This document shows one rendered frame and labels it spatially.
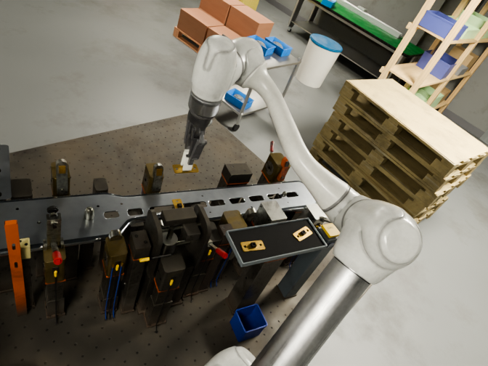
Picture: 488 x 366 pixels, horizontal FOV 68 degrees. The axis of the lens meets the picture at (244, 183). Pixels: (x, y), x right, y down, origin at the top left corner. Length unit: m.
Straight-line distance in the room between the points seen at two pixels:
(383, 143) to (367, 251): 2.77
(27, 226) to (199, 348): 0.75
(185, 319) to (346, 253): 0.89
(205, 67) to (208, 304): 1.02
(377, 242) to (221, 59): 0.56
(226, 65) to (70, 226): 0.78
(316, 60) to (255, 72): 4.49
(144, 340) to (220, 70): 1.02
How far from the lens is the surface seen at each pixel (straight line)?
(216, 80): 0.97
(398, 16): 7.69
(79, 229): 1.38
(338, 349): 2.70
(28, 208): 1.45
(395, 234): 0.81
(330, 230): 1.48
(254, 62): 1.08
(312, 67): 5.60
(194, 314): 1.59
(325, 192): 0.98
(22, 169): 2.03
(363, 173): 3.71
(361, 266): 0.84
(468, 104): 7.42
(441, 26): 4.90
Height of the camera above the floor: 2.08
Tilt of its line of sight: 39 degrees down
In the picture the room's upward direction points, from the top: 24 degrees clockwise
